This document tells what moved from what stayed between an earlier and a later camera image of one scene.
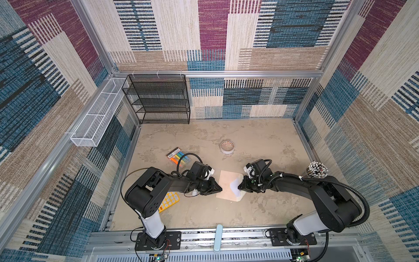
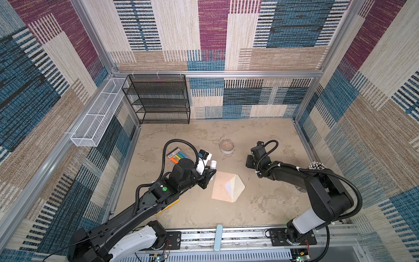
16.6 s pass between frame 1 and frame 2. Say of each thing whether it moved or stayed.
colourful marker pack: stayed
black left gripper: moved
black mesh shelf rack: stayed
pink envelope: moved
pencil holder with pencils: stayed
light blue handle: stayed
